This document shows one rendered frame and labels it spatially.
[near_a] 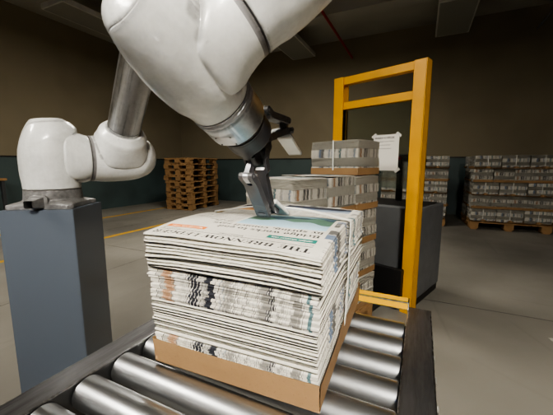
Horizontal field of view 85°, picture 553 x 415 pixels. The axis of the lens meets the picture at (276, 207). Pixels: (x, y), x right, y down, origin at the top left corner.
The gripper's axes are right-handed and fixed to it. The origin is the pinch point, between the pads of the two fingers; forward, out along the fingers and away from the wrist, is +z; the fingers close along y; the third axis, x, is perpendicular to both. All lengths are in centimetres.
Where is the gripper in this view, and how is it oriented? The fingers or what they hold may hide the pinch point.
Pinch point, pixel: (287, 180)
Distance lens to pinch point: 62.4
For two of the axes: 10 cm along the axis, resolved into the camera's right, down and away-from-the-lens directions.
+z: 3.9, 3.4, 8.6
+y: -2.0, 9.4, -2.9
